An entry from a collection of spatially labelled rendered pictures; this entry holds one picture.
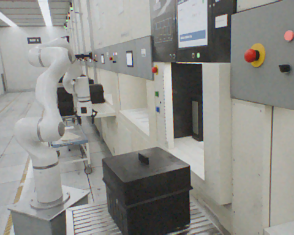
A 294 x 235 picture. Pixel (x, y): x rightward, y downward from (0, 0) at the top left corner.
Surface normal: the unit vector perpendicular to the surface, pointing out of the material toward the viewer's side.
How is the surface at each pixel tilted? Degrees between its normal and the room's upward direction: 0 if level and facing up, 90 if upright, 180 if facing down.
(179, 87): 90
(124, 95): 90
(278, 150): 90
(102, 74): 90
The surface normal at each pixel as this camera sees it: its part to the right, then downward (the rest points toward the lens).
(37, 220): -0.47, 0.22
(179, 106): 0.29, 0.19
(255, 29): -0.95, 0.12
